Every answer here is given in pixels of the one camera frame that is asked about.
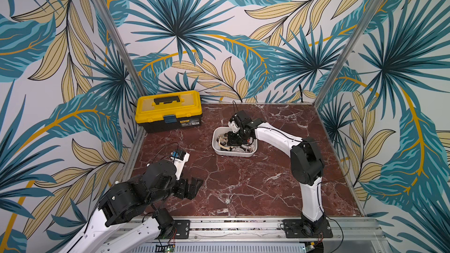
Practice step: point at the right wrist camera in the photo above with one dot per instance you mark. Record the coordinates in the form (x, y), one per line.
(239, 120)

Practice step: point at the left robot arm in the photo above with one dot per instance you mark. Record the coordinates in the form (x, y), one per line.
(127, 200)

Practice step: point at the yellow and black toolbox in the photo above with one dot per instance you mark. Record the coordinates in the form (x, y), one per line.
(170, 111)

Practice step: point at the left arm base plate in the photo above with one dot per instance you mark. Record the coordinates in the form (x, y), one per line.
(179, 230)

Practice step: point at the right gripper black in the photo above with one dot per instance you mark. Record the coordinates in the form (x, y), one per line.
(235, 139)

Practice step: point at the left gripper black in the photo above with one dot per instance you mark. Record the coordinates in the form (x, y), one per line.
(184, 193)

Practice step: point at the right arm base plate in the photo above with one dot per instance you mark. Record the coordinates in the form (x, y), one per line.
(303, 228)

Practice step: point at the aluminium front rail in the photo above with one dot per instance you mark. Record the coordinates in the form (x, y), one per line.
(347, 231)

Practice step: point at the cream square-face watch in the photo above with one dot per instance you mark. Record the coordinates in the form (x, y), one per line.
(223, 144)

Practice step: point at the white plastic storage box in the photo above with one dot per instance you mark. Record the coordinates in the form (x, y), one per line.
(221, 133)

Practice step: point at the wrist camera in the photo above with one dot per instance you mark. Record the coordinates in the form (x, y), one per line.
(239, 120)
(179, 158)

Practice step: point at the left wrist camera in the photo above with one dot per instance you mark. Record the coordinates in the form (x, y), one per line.
(179, 158)

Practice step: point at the small silver chain watch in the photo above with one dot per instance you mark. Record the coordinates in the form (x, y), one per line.
(229, 199)

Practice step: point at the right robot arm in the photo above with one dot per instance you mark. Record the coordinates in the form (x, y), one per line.
(305, 161)

